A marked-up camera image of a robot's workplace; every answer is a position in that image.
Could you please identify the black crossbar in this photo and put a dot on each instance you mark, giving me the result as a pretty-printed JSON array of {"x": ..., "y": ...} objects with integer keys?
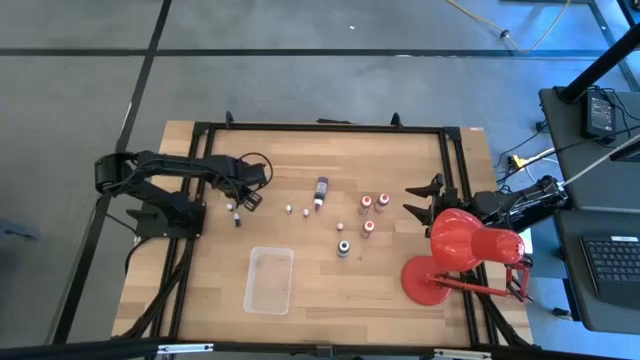
[{"x": 75, "y": 354}]

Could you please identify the blue food coloring bottle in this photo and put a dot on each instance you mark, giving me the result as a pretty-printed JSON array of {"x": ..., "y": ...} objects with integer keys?
[{"x": 343, "y": 247}]

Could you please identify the black aluminium table frame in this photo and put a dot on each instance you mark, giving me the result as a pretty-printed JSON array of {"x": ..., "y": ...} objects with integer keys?
[{"x": 300, "y": 127}]

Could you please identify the yellow plug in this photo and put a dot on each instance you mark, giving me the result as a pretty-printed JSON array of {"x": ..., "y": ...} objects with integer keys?
[{"x": 520, "y": 161}]

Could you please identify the dark grey side desk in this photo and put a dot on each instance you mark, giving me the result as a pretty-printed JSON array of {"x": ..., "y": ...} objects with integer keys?
[{"x": 567, "y": 260}]

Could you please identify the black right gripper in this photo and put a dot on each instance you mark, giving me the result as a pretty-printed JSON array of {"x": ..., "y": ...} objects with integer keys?
[{"x": 450, "y": 200}]

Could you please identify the black laptop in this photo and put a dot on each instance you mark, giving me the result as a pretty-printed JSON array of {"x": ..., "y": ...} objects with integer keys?
[{"x": 615, "y": 265}]

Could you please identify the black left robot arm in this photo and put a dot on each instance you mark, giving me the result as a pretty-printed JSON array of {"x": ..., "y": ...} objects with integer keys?
[{"x": 175, "y": 164}]

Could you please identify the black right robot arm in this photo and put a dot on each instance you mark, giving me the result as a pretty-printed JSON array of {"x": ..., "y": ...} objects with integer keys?
[{"x": 505, "y": 202}]

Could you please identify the red food coloring bottle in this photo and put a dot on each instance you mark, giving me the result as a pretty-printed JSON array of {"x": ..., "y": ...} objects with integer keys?
[
  {"x": 383, "y": 200},
  {"x": 368, "y": 227},
  {"x": 365, "y": 202}
]

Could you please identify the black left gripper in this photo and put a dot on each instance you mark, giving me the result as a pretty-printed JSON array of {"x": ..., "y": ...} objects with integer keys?
[{"x": 247, "y": 175}]

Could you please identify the red desk lamp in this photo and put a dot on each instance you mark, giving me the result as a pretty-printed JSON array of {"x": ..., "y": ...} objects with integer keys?
[{"x": 455, "y": 240}]

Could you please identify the clear plastic container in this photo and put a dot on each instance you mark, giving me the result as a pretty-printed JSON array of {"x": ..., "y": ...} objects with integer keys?
[{"x": 270, "y": 280}]

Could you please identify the black power adapter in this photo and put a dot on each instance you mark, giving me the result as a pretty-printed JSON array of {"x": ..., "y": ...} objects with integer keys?
[{"x": 598, "y": 115}]

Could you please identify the silver metal bracket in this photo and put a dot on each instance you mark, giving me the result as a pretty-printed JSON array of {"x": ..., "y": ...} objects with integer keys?
[
  {"x": 462, "y": 354},
  {"x": 185, "y": 348}
]

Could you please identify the purple food coloring bottle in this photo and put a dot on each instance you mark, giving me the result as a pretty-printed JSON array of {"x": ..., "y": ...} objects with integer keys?
[{"x": 321, "y": 190}]

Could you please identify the black pole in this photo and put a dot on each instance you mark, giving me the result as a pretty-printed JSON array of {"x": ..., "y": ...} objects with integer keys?
[{"x": 600, "y": 65}]

